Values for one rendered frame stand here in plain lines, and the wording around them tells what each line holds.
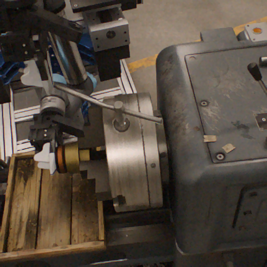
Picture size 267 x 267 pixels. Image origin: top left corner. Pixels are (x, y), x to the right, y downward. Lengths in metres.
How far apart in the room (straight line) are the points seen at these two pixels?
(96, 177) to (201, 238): 0.31
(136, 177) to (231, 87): 0.31
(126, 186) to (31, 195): 0.43
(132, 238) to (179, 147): 0.39
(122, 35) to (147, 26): 1.87
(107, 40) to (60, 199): 0.59
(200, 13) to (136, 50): 0.68
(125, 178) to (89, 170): 0.13
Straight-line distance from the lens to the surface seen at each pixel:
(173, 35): 3.18
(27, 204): 1.26
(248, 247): 1.18
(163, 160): 0.96
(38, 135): 1.10
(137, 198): 0.96
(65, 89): 0.88
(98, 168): 1.01
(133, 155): 0.90
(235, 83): 0.98
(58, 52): 1.25
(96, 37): 1.41
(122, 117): 0.87
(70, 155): 1.03
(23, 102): 2.53
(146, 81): 2.80
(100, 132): 1.02
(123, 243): 1.16
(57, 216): 1.21
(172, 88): 0.98
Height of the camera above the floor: 1.93
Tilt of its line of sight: 51 degrees down
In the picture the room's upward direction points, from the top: 7 degrees counter-clockwise
